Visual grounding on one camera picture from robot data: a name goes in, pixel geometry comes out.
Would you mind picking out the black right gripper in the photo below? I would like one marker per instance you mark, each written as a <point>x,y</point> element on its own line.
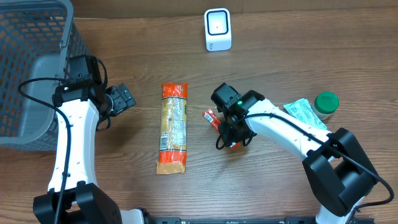
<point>234,134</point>

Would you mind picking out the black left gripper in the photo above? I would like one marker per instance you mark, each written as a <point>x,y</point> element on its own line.
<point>123,99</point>

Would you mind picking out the red stick sachet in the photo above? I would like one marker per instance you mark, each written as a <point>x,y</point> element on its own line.
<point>215,122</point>

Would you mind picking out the teal wet wipes pack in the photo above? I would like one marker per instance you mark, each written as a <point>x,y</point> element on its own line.
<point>302,110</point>

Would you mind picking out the orange red noodle packet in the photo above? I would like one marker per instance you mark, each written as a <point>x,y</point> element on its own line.
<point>173,130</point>

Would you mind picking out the green lid jar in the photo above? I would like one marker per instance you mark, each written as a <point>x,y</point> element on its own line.
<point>325,104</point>

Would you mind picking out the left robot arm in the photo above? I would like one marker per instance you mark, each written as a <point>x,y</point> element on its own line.
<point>73,194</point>

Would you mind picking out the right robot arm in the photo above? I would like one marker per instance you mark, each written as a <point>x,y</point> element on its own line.
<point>338,170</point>

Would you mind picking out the white barcode scanner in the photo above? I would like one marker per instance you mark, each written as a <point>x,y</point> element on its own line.
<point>218,36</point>

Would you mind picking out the grey plastic mesh basket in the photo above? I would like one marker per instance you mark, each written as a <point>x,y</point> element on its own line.
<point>37,40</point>

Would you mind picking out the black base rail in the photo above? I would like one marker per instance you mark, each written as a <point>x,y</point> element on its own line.
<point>286,220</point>

